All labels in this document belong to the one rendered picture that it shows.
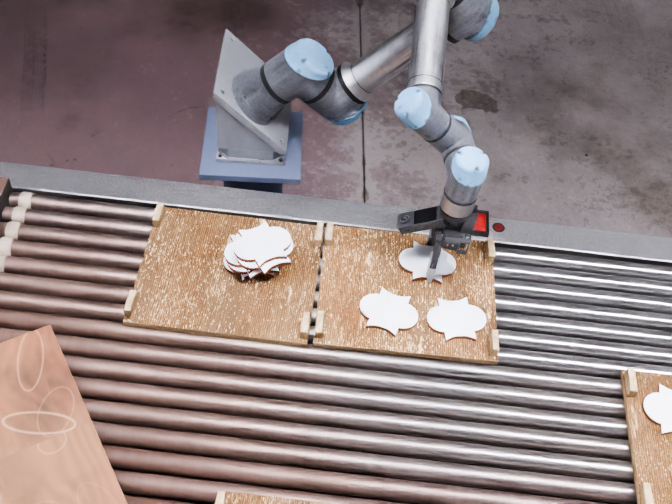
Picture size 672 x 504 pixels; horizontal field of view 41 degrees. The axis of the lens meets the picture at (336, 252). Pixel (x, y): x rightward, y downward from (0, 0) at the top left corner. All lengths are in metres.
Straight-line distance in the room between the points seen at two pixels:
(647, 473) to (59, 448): 1.16
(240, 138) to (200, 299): 0.52
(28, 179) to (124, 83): 1.73
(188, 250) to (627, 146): 2.40
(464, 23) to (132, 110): 2.04
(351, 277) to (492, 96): 2.16
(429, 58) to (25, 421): 1.09
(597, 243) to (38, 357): 1.35
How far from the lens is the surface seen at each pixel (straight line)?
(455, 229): 2.03
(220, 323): 2.01
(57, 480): 1.74
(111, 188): 2.32
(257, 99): 2.30
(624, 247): 2.35
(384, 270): 2.11
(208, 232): 2.17
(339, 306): 2.04
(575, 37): 4.59
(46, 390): 1.84
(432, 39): 1.98
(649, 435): 2.02
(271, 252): 2.02
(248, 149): 2.39
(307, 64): 2.23
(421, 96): 1.86
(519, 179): 3.76
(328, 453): 1.86
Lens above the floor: 2.57
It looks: 50 degrees down
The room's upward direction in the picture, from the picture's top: 6 degrees clockwise
